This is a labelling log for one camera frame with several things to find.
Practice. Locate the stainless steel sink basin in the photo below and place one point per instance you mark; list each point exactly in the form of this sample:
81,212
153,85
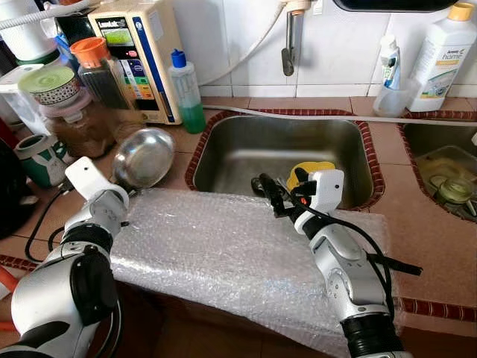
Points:
253,149
440,138

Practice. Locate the white detergent bottle yellow cap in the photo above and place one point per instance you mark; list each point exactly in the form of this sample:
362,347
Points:
440,67

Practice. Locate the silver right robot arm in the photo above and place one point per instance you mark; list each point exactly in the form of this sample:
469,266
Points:
343,268

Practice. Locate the green dish soap bottle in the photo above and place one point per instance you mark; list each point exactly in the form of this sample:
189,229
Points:
188,97

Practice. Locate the clear plastic box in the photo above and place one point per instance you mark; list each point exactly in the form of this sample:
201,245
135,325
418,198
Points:
15,97

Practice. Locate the green and white mug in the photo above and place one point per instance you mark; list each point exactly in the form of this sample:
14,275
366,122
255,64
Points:
37,160

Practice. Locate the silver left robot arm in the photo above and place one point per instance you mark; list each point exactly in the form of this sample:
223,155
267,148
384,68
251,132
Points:
52,298

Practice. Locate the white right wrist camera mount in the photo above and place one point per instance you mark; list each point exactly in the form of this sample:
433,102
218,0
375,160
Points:
328,186

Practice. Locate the clear glass dish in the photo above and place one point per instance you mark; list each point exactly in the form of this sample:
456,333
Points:
432,160

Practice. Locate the glass jar orange lid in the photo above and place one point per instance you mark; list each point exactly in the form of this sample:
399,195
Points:
91,51

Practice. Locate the black rounded object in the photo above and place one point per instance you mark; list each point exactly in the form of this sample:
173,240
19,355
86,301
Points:
11,194

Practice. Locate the white plastic jug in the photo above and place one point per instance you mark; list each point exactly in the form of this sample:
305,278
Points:
26,37

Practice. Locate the brown jar pink lid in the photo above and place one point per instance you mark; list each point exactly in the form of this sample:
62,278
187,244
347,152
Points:
78,134

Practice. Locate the clear plastic cup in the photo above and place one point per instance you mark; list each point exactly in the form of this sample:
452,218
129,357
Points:
387,104

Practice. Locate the cream water ionizer blue stripe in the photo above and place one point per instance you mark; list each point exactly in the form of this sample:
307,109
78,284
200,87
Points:
153,45

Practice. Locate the clear bubble wrap sheet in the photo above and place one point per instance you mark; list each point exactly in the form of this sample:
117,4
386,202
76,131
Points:
223,246

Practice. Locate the round greenish glass jar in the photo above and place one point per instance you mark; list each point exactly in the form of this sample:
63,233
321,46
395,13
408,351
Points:
452,192

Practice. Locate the patterned tin green lid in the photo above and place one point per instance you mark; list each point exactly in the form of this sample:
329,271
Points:
48,78

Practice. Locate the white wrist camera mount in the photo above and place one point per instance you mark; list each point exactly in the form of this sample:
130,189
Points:
328,186
89,177

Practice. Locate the dark blue rounded panel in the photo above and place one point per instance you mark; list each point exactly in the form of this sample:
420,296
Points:
395,4

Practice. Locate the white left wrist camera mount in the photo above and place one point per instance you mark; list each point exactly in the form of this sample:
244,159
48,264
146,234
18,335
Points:
89,177

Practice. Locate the grey metal wall tap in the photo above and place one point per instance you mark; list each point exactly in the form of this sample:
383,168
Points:
288,52

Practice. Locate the stainless steel bowl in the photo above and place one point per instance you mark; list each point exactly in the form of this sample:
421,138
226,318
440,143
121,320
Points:
145,156

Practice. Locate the white toothpaste tube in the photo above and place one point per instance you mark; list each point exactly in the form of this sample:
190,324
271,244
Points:
389,60

